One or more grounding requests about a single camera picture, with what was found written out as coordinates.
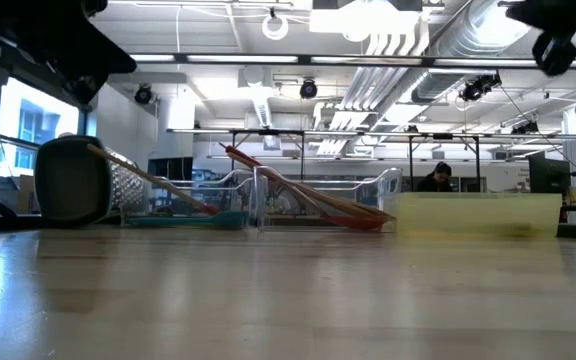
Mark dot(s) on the red slotted spoon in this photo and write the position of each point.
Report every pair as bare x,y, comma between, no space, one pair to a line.
358,223

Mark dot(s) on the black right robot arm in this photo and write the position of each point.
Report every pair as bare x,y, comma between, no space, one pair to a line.
558,30

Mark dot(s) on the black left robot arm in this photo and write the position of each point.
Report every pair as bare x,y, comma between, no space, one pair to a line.
58,45

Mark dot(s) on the black framed workbench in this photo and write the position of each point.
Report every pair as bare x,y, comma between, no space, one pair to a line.
318,132

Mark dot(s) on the long overhead light bar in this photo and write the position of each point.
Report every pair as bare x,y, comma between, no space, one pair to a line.
368,61

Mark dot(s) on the person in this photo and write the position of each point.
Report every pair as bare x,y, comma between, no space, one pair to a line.
435,179

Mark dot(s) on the yellow plastic bin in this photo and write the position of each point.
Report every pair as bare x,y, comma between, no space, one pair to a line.
468,215

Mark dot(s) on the black ceiling-mounted device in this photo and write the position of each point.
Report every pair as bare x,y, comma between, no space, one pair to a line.
480,86

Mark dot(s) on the large window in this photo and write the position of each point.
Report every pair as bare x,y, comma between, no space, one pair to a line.
38,125

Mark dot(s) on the black computer monitor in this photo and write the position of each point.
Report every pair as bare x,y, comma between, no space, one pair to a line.
548,175

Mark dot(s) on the black dome camera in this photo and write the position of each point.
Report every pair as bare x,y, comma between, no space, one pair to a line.
308,89
143,94

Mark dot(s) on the silver ventilation duct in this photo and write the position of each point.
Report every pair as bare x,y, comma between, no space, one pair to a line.
468,40

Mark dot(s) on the black aluminium table frame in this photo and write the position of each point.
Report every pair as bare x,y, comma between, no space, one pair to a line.
8,222

